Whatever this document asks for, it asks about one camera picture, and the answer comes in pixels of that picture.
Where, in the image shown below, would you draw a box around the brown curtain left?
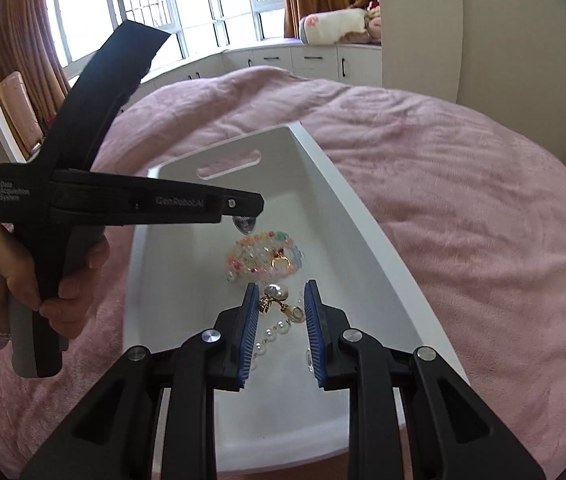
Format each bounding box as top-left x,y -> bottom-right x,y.
0,0 -> 70,140

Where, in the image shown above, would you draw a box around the pink plush toy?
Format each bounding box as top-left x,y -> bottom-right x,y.
340,0 -> 382,44

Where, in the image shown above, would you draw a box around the pink suitcase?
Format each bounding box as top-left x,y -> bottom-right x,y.
1,72 -> 43,158

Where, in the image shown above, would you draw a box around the pearl strand bracelet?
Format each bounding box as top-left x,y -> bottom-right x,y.
249,316 -> 294,372

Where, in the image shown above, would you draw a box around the window with white frame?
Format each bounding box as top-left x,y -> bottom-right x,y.
45,0 -> 285,79

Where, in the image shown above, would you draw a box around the person's left hand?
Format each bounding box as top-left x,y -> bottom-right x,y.
0,225 -> 110,339

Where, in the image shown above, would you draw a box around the white plastic storage bin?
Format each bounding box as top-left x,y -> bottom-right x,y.
123,122 -> 458,474

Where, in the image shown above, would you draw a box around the white window cabinets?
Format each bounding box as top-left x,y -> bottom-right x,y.
128,40 -> 383,105

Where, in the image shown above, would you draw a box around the pink bed blanket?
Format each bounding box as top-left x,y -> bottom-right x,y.
0,65 -> 566,480

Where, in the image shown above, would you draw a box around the colourful bead bracelet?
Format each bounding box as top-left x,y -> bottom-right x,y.
225,230 -> 309,282

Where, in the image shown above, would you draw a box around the pearl gold earring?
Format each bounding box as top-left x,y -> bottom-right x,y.
259,283 -> 306,324

